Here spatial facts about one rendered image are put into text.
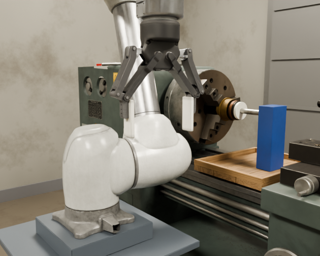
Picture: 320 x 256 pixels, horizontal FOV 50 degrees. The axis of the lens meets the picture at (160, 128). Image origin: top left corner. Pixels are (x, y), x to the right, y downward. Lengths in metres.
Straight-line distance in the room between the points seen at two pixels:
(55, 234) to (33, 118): 2.69
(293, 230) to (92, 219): 0.52
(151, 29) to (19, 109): 2.99
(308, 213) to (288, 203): 0.05
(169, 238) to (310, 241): 0.37
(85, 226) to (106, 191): 0.11
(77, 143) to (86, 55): 2.93
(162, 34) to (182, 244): 0.60
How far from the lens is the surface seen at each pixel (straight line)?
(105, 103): 1.62
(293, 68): 3.37
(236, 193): 1.20
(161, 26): 0.63
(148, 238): 1.02
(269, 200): 0.94
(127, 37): 1.12
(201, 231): 1.56
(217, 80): 1.45
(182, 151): 1.04
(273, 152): 1.24
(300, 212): 0.90
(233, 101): 1.33
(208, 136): 1.39
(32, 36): 3.61
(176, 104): 1.36
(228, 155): 1.39
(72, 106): 3.75
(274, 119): 1.21
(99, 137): 0.92
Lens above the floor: 1.22
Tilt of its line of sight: 9 degrees down
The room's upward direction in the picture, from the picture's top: straight up
